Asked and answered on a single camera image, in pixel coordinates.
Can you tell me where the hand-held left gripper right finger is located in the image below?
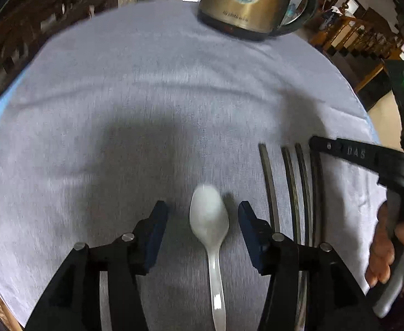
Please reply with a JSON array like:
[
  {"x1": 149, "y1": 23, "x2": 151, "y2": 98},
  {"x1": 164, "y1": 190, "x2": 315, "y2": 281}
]
[{"x1": 237, "y1": 200, "x2": 378, "y2": 331}]

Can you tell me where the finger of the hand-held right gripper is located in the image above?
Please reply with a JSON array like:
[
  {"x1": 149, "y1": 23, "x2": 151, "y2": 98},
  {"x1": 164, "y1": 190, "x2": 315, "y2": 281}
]
[{"x1": 308, "y1": 135, "x2": 404, "y2": 191}]

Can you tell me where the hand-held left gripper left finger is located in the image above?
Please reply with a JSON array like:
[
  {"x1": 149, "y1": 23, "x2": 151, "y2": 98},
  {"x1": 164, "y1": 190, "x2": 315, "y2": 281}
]
[{"x1": 26, "y1": 200, "x2": 170, "y2": 331}]

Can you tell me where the white plastic spoon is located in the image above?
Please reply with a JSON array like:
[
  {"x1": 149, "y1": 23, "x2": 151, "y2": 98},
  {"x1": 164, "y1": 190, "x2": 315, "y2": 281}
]
[{"x1": 189, "y1": 183, "x2": 230, "y2": 331}]

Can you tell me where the dark metal chopstick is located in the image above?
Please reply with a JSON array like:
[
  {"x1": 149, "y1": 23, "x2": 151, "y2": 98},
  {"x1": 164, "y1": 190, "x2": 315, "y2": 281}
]
[
  {"x1": 281, "y1": 146, "x2": 302, "y2": 246},
  {"x1": 258, "y1": 143, "x2": 280, "y2": 237},
  {"x1": 310, "y1": 148, "x2": 327, "y2": 246},
  {"x1": 294, "y1": 143, "x2": 315, "y2": 247}
]

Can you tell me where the person's right hand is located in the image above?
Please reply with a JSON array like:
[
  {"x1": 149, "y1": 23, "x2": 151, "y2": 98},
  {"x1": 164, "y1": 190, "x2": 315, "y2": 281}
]
[{"x1": 365, "y1": 201, "x2": 404, "y2": 291}]

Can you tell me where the wooden stair railing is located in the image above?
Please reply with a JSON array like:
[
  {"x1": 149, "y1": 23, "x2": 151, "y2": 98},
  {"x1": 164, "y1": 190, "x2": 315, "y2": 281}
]
[{"x1": 309, "y1": 3, "x2": 404, "y2": 111}]

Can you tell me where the grey tablecloth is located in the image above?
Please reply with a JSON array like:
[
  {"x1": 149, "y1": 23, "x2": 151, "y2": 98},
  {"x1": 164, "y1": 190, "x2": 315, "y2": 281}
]
[{"x1": 0, "y1": 0, "x2": 382, "y2": 329}]

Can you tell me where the bronze electric kettle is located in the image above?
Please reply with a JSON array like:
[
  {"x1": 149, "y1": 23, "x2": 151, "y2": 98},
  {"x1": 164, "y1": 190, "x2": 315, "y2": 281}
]
[{"x1": 197, "y1": 0, "x2": 319, "y2": 42}]

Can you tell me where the carved wooden sideboard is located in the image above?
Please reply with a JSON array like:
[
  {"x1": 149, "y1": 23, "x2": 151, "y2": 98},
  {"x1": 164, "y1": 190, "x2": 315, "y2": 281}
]
[{"x1": 0, "y1": 0, "x2": 120, "y2": 111}]

